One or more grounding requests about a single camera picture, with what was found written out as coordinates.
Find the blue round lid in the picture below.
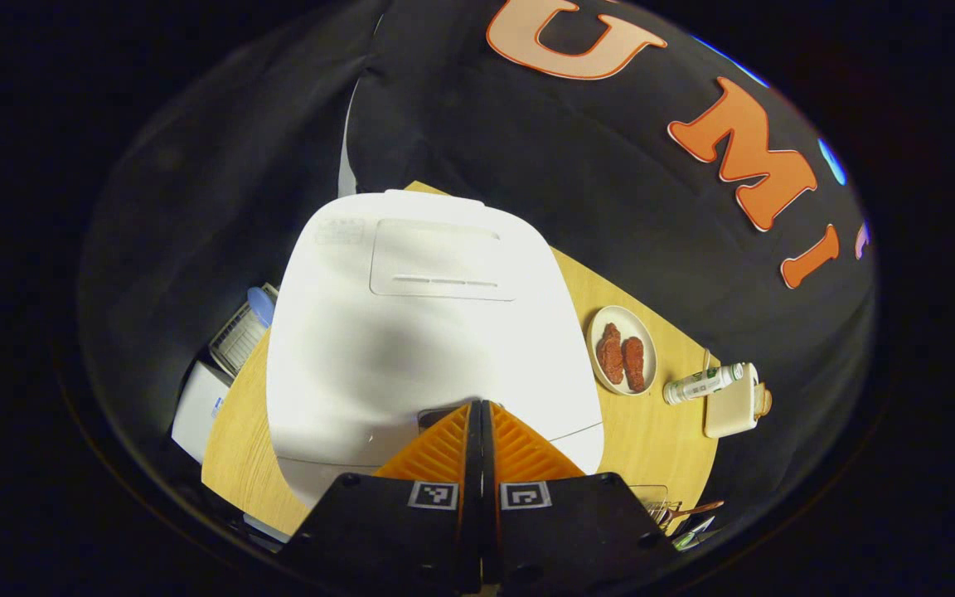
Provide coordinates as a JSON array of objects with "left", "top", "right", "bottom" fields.
[{"left": 247, "top": 286, "right": 277, "bottom": 327}]

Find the white drink bottle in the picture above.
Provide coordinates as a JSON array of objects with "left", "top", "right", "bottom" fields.
[{"left": 663, "top": 362, "right": 745, "bottom": 405}]

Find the red meat piece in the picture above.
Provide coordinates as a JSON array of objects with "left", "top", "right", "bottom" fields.
[
  {"left": 596, "top": 323, "right": 626, "bottom": 385},
  {"left": 622, "top": 336, "right": 648, "bottom": 393}
]

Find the white toaster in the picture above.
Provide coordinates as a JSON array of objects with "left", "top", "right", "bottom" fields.
[{"left": 703, "top": 362, "right": 764, "bottom": 439}]

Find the white slatted crate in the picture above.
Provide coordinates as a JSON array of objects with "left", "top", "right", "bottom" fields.
[{"left": 211, "top": 286, "right": 279, "bottom": 378}]

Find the black backdrop cloth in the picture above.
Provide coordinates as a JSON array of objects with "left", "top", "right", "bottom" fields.
[{"left": 80, "top": 0, "right": 880, "bottom": 531}]

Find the pale green utensil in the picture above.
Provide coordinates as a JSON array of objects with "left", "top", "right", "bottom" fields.
[{"left": 675, "top": 516, "right": 717, "bottom": 550}]

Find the white rice cooker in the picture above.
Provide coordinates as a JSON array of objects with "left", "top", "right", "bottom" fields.
[{"left": 266, "top": 189, "right": 607, "bottom": 508}]

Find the white box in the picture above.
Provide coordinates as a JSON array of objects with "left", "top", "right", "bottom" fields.
[{"left": 171, "top": 361, "right": 234, "bottom": 464}]

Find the metal wire chopstick holder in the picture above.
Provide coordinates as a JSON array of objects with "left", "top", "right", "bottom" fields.
[{"left": 643, "top": 497, "right": 723, "bottom": 550}]

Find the white round plate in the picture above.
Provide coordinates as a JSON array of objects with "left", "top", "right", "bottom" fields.
[{"left": 586, "top": 305, "right": 658, "bottom": 396}]

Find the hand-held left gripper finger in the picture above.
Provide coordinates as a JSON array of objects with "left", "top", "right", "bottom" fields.
[
  {"left": 482, "top": 400, "right": 681, "bottom": 594},
  {"left": 277, "top": 400, "right": 485, "bottom": 594}
]

